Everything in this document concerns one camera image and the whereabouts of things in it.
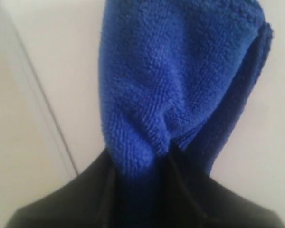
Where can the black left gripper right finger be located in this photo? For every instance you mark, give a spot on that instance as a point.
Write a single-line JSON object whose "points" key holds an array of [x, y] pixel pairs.
{"points": [[195, 200]]}

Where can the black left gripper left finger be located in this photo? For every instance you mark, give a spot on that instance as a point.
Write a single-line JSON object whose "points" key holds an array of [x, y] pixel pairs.
{"points": [[88, 201]]}

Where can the blue microfiber cloth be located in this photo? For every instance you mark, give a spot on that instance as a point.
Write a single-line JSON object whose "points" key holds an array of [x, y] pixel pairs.
{"points": [[175, 71]]}

